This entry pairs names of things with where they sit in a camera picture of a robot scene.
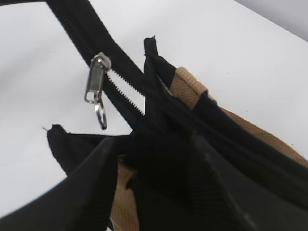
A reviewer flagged silver zipper pull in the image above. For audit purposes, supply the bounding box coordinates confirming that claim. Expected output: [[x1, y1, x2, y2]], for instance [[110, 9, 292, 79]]
[[84, 52, 111, 130]]

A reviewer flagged black tote bag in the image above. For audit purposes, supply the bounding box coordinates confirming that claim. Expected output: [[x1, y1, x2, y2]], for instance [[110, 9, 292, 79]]
[[47, 0, 308, 231]]

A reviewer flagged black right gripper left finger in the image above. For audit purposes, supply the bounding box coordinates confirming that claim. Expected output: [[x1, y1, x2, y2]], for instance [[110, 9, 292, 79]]
[[0, 138, 117, 231]]

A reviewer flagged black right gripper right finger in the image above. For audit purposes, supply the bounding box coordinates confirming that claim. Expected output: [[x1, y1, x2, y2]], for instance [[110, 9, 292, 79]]
[[192, 135, 260, 231]]

